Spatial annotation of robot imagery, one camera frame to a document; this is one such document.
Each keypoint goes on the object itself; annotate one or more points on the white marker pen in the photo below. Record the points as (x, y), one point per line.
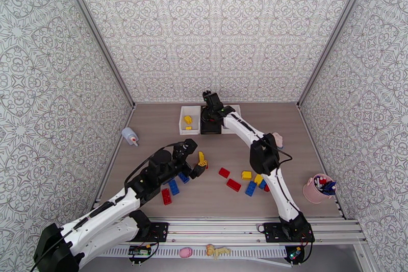
(316, 181)

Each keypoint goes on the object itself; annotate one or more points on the aluminium corner post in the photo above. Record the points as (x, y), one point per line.
(333, 33)
(97, 33)

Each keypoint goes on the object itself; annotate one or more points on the green circuit board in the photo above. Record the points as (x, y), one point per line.
(294, 252)
(139, 251)

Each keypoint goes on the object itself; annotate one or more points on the pink plush toy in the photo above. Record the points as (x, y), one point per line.
(278, 139)

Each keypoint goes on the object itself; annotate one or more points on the white plastic bin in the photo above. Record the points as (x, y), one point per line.
(238, 109)
(182, 111)

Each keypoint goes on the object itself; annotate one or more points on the pink pen cup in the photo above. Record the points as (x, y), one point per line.
(314, 193)

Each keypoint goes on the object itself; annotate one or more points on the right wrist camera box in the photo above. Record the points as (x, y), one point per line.
(213, 100)

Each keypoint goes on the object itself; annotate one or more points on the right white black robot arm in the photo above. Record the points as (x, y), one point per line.
(280, 191)

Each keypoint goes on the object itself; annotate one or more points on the yellow curved lego brick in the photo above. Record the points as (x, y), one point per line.
(201, 156)

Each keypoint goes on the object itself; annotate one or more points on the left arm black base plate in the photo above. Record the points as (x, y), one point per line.
(159, 231)

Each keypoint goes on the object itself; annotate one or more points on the black plastic bin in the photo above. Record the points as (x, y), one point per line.
(210, 130)

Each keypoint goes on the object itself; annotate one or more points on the blue marker pen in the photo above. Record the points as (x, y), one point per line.
(328, 187)

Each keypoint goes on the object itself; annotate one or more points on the red marker pen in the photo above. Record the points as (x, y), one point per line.
(323, 181)

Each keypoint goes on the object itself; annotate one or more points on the small pink round toy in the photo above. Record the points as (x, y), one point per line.
(185, 252)

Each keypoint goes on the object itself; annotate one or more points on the aluminium mounting rail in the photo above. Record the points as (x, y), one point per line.
(216, 229)

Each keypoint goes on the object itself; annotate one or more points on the yellow toy figure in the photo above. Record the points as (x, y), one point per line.
(216, 251)

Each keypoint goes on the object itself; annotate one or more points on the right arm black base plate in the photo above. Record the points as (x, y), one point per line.
(272, 233)

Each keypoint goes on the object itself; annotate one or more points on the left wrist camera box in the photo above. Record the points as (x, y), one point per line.
(185, 148)

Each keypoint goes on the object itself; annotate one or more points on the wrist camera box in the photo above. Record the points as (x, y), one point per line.
(185, 148)
(213, 100)

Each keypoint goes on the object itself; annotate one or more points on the aluminium table edge rail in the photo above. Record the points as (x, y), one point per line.
(304, 121)
(130, 116)

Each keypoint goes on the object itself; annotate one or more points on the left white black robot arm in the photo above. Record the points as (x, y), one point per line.
(105, 213)

